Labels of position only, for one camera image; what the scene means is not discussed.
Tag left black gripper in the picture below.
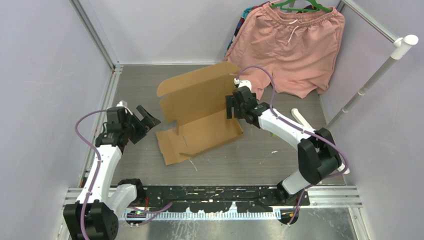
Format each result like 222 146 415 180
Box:
122 105 160 144

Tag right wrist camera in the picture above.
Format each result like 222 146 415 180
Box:
233 78 252 91

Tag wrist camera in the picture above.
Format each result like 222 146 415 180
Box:
116 100 133 115
233 78 252 91

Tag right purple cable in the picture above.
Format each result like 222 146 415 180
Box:
234 65 350 226

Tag brown cardboard box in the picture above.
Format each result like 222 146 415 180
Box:
156 61 243 165

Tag white clothes rack stand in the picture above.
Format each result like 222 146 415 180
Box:
290 34 419 175

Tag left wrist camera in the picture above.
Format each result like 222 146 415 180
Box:
116 100 133 115

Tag colourful patterned garment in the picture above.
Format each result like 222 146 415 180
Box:
224 1 270 56

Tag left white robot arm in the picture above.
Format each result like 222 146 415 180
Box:
63 101 161 240

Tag pink shorts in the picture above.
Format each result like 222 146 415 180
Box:
224 3 345 98

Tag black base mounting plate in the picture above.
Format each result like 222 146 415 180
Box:
130 185 310 213

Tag purple cable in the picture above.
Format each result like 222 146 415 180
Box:
234 65 350 226
74 109 173 240

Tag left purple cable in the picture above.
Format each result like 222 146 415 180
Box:
74 109 173 240

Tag green clothes hanger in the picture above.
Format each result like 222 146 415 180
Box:
270 0 333 13

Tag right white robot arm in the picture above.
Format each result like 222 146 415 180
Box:
225 86 344 206

